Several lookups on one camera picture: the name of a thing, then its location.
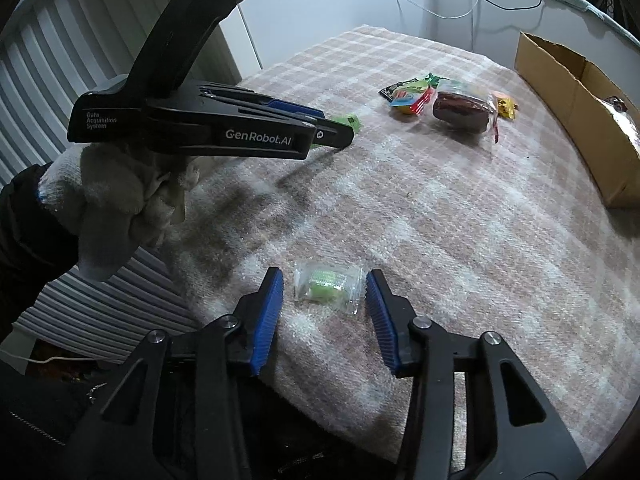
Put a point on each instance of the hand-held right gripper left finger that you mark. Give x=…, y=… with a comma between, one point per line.
x=265, y=320

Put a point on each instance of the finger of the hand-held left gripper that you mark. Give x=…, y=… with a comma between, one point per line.
x=332, y=136
x=295, y=109

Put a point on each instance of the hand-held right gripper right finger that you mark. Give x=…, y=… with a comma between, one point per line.
x=382, y=325

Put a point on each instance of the clear packet green candy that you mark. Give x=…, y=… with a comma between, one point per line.
x=325, y=285

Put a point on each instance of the small black candy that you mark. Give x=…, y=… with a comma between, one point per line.
x=387, y=91

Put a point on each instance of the green colourful candy packet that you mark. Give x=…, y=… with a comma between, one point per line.
x=411, y=99

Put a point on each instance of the dark red packaged cake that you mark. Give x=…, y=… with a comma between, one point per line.
x=460, y=110

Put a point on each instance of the yellow candy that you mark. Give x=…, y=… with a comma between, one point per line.
x=504, y=108

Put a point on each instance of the cardboard box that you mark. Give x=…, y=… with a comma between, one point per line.
x=565, y=110

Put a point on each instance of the clear pink printed packet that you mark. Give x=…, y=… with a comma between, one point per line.
x=631, y=130

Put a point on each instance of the person's left forearm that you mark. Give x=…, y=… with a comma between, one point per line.
x=25, y=240

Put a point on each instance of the person's left hand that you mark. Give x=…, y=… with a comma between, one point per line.
x=110, y=195

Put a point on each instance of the plaid blanket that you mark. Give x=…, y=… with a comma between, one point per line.
x=450, y=240

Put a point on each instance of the white ribbed panel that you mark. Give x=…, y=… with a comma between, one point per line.
x=40, y=35

